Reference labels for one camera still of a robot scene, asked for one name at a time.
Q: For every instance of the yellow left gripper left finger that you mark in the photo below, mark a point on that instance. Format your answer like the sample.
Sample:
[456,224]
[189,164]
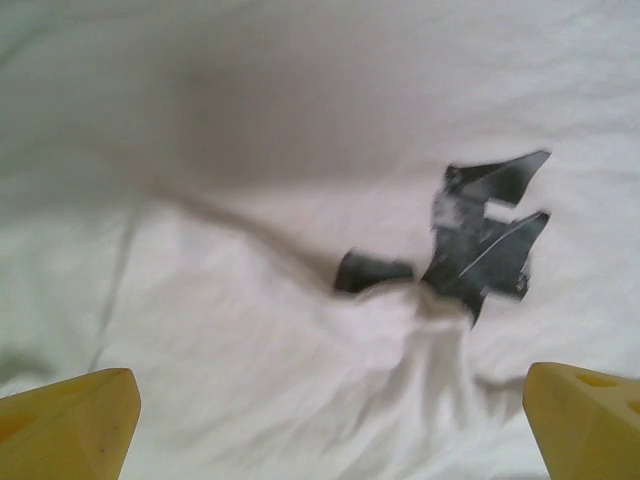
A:
[60,435]

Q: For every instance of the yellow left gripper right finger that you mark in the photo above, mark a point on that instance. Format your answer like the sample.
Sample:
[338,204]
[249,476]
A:
[590,430]

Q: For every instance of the white t-shirt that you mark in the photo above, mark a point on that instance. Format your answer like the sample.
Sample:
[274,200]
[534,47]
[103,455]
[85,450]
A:
[250,350]

